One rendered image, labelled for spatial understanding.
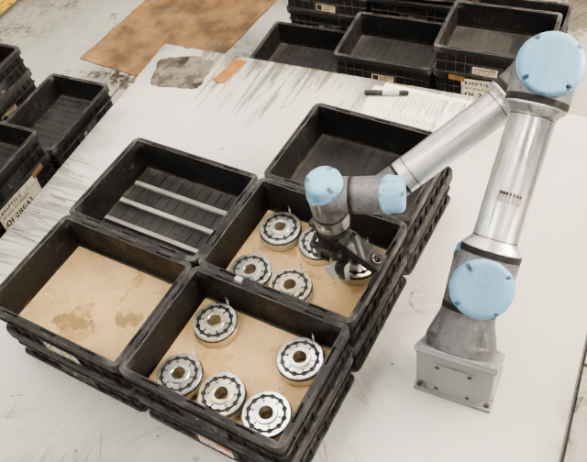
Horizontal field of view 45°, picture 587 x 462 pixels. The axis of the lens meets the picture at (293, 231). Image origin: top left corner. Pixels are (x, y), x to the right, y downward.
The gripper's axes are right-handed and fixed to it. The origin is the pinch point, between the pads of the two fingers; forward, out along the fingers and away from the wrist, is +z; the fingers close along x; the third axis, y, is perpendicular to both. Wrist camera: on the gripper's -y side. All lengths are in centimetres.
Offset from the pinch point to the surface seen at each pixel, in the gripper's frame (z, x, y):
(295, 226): -0.1, -6.5, 18.6
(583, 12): 114, -230, -4
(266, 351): -1.0, 25.7, 9.0
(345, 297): 1.4, 5.9, -0.7
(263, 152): 20, -37, 50
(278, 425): -5.6, 40.2, -3.0
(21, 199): 42, -3, 139
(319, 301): 1.0, 9.2, 4.3
